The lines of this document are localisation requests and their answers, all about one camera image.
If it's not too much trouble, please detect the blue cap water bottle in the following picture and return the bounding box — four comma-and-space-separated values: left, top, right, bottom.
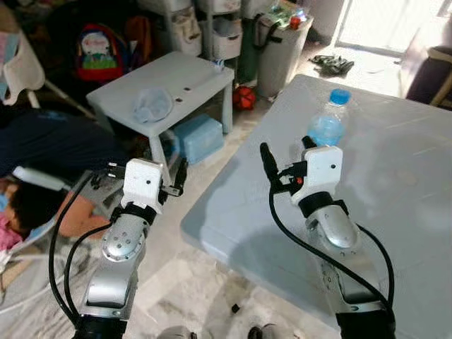
307, 89, 352, 148

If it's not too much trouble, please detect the light blue plastic box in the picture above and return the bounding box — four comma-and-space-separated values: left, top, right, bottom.
173, 114, 225, 165

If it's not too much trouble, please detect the red ball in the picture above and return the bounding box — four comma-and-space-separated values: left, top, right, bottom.
233, 85, 257, 111

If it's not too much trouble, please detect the person in dark shirt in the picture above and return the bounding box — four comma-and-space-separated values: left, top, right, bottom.
0, 106, 131, 244

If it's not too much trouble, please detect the clear crumpled plastic bag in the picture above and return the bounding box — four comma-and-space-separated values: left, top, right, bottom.
132, 88, 174, 125

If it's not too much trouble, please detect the black sandals pair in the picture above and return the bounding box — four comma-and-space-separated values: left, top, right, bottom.
309, 54, 355, 77

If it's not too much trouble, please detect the grey storage bin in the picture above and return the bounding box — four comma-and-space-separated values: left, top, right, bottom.
254, 10, 314, 99

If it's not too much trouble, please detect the small white plastic table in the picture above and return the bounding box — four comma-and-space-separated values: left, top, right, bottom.
86, 51, 235, 188

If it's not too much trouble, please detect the colourful child backpack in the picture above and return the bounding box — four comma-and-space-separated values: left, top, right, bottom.
74, 23, 129, 83

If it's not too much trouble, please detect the green printed packet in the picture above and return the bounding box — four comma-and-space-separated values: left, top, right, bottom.
267, 3, 312, 29

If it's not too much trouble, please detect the dark purple armchair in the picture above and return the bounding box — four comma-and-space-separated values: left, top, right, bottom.
405, 27, 452, 107

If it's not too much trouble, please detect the white plastic chair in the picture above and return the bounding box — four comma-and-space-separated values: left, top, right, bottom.
0, 25, 93, 117

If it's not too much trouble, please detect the white plastic drawer unit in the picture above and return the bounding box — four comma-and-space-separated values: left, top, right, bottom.
138, 0, 203, 57
198, 0, 242, 61

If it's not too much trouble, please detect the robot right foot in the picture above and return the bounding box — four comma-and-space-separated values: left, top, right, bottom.
247, 323, 280, 339

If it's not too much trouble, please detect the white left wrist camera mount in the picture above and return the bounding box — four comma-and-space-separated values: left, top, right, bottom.
121, 158, 165, 213

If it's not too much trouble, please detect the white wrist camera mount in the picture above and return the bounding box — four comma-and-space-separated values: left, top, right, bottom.
305, 145, 345, 196
121, 158, 165, 213

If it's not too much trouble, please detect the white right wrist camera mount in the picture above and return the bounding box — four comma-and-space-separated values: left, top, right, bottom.
305, 145, 345, 196

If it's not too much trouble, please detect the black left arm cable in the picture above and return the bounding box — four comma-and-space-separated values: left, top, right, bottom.
64, 222, 114, 319
48, 169, 107, 326

